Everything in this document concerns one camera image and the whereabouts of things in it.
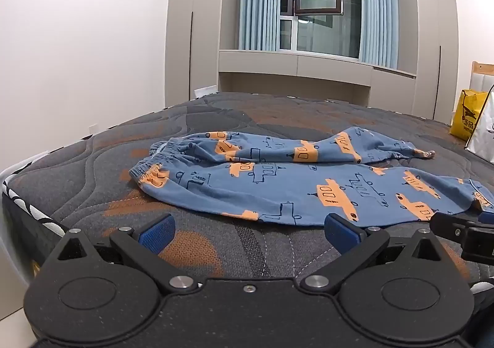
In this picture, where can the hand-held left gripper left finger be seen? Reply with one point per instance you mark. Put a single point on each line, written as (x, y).
(156, 234)

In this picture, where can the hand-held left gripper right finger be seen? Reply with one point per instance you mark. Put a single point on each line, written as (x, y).
(341, 234)

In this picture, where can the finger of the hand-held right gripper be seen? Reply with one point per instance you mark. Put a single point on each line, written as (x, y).
(449, 225)

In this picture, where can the blue pants with orange print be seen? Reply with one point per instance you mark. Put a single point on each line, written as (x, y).
(270, 193)

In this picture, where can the grey and orange quilted mattress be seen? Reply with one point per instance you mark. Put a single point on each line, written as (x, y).
(96, 163)

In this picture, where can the person's leg in jeans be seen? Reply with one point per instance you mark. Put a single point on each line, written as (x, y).
(487, 317)

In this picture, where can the white shopping bag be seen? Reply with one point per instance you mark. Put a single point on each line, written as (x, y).
(484, 132)

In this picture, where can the yellow shopping bag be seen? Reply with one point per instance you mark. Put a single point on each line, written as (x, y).
(465, 116)

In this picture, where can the white paper sheet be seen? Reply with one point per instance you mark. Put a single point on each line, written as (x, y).
(204, 92)

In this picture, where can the wooden padded headboard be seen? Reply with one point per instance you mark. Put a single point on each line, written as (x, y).
(480, 78)

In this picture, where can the beige window cabinet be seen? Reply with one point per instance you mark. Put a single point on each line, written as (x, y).
(308, 66)

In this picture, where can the beige tall wardrobe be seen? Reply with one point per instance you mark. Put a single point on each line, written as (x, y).
(193, 24)
(428, 43)

